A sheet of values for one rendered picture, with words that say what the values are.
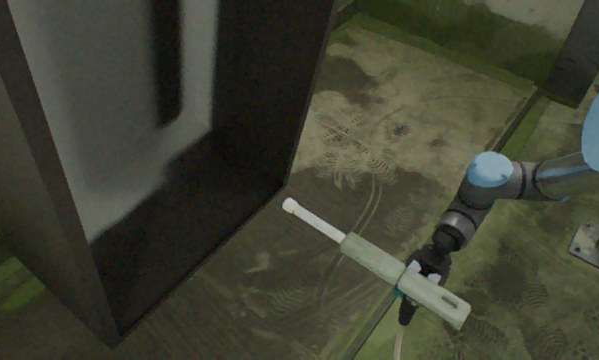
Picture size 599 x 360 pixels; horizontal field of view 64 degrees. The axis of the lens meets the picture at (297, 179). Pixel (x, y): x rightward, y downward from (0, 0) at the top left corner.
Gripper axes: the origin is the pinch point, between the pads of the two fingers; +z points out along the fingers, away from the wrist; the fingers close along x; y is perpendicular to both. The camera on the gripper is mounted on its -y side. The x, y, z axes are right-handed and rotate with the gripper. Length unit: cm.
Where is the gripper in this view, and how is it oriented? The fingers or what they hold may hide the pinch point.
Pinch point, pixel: (410, 294)
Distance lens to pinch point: 112.4
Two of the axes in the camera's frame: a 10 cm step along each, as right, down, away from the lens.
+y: 0.1, 6.2, 7.8
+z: -6.1, 6.2, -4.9
